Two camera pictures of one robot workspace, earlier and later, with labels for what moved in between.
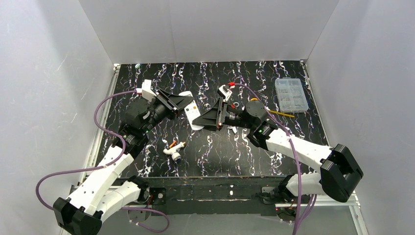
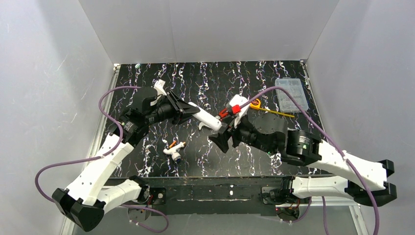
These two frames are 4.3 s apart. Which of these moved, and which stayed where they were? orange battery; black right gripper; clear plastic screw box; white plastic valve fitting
Moved: black right gripper
Stayed: white plastic valve fitting; clear plastic screw box; orange battery
